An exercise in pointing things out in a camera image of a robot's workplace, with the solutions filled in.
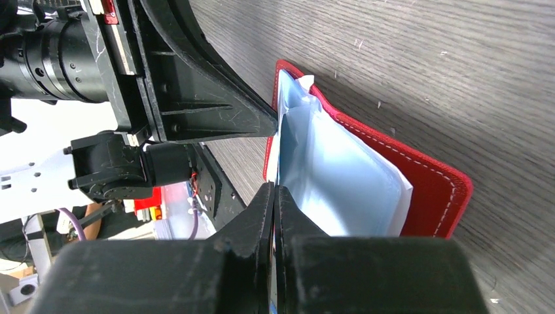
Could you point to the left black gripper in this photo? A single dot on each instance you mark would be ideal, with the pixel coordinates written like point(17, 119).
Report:
point(191, 93)

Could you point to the red card holder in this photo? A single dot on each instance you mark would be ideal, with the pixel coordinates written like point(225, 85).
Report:
point(350, 179)

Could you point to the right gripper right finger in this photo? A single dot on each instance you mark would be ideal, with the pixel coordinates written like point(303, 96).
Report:
point(318, 273)

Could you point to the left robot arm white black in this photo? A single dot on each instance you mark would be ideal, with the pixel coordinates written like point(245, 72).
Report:
point(103, 166)

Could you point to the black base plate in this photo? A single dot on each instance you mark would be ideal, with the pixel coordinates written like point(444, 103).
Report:
point(220, 199)

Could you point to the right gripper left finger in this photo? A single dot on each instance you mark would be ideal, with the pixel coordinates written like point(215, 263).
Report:
point(228, 272)

